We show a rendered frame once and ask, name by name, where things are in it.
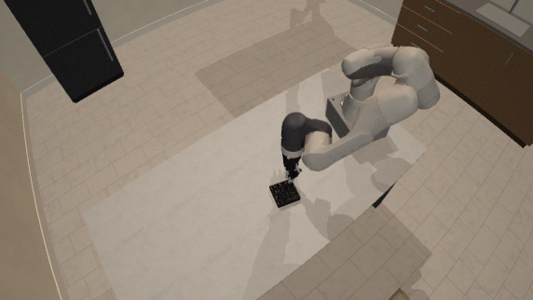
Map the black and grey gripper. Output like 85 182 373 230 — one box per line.
282 154 302 183

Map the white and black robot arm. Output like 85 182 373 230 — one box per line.
281 43 440 171

